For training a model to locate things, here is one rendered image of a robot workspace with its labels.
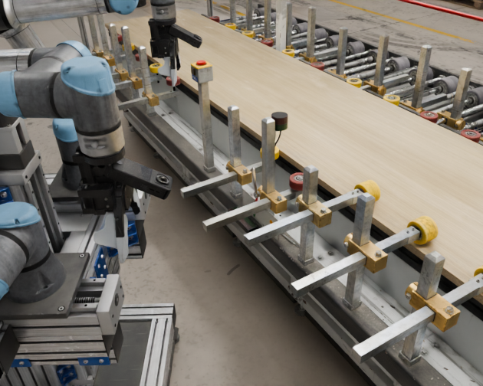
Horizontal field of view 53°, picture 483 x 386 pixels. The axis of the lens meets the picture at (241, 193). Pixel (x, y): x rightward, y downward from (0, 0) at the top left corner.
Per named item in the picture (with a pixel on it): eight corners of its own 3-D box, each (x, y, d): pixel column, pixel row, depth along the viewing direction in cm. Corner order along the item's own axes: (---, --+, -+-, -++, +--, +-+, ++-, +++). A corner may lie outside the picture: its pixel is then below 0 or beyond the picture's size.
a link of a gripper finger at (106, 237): (96, 263, 89) (96, 213, 90) (129, 263, 89) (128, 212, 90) (91, 265, 86) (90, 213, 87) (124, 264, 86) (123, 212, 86)
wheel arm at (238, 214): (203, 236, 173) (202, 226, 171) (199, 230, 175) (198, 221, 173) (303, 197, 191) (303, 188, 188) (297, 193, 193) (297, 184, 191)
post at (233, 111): (236, 208, 216) (231, 108, 188) (232, 204, 218) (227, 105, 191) (243, 205, 217) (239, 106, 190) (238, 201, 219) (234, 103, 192)
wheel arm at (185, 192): (184, 201, 193) (183, 191, 191) (180, 196, 196) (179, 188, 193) (275, 168, 211) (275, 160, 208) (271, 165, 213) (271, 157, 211)
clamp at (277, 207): (275, 214, 182) (276, 203, 179) (256, 197, 192) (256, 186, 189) (288, 209, 185) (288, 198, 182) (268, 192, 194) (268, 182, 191)
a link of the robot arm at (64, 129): (57, 164, 156) (46, 125, 148) (64, 144, 167) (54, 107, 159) (95, 160, 157) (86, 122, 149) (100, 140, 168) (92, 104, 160)
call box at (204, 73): (198, 86, 204) (197, 67, 200) (192, 80, 209) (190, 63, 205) (213, 82, 207) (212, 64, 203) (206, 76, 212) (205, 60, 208)
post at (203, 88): (208, 173, 231) (200, 83, 205) (203, 168, 234) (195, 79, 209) (216, 170, 233) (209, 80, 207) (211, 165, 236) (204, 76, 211)
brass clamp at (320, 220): (317, 229, 158) (318, 217, 156) (293, 208, 168) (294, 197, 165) (333, 223, 161) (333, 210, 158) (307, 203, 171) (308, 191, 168)
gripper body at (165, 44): (155, 52, 164) (150, 15, 157) (181, 51, 163) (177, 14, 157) (152, 60, 157) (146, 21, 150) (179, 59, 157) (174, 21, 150)
